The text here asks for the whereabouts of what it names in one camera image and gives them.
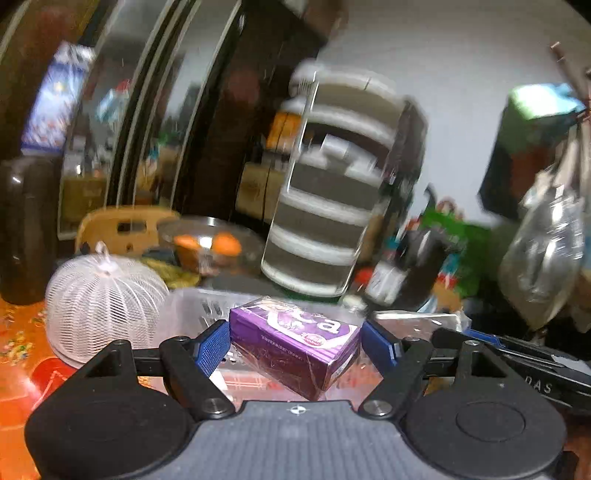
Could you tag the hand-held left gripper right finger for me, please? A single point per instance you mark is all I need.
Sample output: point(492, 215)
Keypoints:
point(376, 347)

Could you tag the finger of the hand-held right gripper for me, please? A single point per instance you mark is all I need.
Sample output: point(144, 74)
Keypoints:
point(485, 337)

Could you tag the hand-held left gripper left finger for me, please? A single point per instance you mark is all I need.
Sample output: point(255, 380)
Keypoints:
point(212, 345)

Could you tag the clear plastic basket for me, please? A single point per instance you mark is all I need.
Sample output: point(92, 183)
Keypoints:
point(196, 308)

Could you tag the purple box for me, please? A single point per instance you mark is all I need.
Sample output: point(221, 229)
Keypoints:
point(286, 344)

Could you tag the dark bottle with white label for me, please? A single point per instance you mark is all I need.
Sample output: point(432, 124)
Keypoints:
point(383, 281)

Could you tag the red capped bottle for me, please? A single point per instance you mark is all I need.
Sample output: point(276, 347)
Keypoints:
point(365, 278)

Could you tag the green shopping bag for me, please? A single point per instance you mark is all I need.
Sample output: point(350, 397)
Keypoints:
point(471, 244)

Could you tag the clear plastic bag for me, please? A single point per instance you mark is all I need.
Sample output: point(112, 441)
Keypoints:
point(540, 258)

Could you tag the black electric kettle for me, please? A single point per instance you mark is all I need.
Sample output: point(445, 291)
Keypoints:
point(425, 258)

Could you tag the orange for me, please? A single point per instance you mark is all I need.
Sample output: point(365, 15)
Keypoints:
point(187, 242)
point(226, 244)

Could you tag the white mesh food cover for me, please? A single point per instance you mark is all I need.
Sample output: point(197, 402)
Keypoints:
point(101, 304)

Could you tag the glass bowl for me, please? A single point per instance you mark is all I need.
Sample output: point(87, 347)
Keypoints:
point(203, 227)

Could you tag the white tiered food cover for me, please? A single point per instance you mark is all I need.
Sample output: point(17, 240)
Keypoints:
point(318, 212)

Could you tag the cardboard box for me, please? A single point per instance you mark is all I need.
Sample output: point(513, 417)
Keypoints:
point(258, 189)

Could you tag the wooden chair back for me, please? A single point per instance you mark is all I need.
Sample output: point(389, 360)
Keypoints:
point(99, 226)

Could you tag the flat white box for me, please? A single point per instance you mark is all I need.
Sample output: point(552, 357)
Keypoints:
point(337, 145)

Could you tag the brown thermos jug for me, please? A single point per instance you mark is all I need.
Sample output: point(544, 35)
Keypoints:
point(27, 230)

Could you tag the yellow box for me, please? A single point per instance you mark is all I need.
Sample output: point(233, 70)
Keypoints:
point(281, 131)

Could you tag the green printed box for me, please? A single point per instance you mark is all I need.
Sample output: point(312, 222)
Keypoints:
point(540, 115)

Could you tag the dark mirrored cabinet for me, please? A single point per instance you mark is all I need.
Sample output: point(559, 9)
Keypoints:
point(217, 115)

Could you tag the blue printed packet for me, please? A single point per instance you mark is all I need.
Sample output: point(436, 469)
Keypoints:
point(55, 101)

